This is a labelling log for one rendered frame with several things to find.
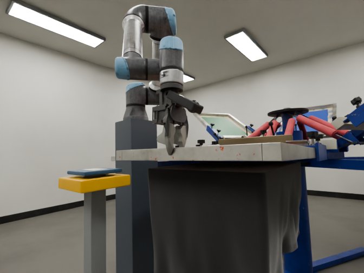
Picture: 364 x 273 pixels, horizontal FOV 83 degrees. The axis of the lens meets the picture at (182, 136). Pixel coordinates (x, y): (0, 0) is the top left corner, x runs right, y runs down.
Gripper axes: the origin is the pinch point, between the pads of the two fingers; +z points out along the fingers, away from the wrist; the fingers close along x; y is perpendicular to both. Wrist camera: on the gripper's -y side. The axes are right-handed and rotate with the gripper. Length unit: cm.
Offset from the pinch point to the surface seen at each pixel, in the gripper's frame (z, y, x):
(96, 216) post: 16.3, 10.1, 19.3
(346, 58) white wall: -191, -45, -465
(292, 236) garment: 30, -21, -37
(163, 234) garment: 29.5, 14.1, -8.5
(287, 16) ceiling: -208, 21, -280
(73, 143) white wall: -26, 380, -126
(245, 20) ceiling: -207, 72, -247
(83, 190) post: 8.9, 5.5, 24.7
